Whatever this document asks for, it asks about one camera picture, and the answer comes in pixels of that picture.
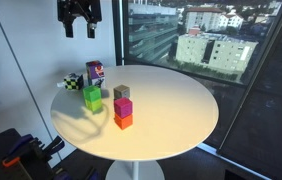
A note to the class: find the small white tag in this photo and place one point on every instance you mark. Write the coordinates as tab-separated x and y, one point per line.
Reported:
60	84

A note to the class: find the black slanted window post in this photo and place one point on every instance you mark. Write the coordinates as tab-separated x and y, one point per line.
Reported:
264	66

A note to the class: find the dark blue tool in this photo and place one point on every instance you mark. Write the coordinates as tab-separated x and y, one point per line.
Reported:
61	175

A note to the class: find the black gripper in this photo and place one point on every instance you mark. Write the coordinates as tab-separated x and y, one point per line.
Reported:
79	8

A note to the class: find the black tool case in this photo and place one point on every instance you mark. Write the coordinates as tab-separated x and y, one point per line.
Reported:
1	153

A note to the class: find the black spring clamp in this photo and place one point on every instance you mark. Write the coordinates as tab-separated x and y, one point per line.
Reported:
55	146

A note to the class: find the gray glass office building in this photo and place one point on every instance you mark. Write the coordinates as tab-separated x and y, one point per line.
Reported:
157	30

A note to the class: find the pink toy block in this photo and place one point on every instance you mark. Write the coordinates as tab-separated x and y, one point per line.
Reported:
123	107

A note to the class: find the pale floor edge strip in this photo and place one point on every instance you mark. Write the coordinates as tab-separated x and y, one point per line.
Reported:
221	156

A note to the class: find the white table pedestal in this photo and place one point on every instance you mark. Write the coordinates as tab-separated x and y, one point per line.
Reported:
134	171

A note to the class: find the beige flat roof building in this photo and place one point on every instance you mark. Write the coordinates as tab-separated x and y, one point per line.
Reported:
214	51

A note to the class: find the black yellow checkered cube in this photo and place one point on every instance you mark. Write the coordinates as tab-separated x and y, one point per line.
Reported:
73	82

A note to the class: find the purple white printed cube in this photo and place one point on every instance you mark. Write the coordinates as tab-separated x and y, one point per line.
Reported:
95	71

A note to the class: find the lime green toy block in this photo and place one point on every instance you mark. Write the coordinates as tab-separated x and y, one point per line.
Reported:
93	105

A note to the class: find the orange toy block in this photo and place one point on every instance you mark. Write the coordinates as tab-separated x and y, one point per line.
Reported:
123	122

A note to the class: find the white building red roof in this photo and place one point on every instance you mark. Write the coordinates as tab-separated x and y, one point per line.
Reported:
207	18

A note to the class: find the dark vertical window mullion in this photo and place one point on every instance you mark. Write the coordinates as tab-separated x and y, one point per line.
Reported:
119	33

